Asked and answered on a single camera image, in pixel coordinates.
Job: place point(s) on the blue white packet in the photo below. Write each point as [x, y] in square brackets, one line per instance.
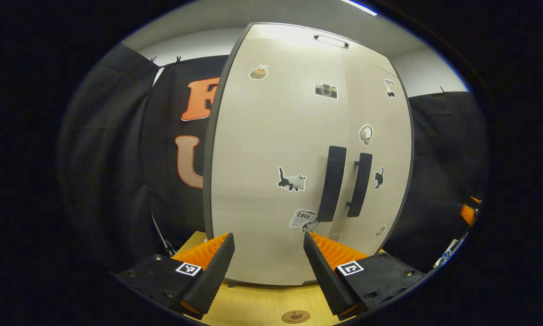
[447, 254]

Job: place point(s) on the brown round coaster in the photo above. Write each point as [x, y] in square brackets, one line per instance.
[296, 317]

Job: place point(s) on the white cabinet door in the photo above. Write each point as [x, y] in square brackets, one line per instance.
[393, 154]
[262, 158]

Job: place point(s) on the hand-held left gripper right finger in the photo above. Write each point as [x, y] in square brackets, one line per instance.
[325, 278]

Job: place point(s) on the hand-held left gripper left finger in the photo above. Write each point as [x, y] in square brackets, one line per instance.
[213, 278]

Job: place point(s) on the white cabinet drawer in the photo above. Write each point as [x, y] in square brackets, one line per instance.
[289, 38]

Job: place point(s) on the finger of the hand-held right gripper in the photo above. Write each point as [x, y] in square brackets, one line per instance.
[468, 213]

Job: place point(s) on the white cabinet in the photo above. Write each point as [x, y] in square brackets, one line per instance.
[207, 172]

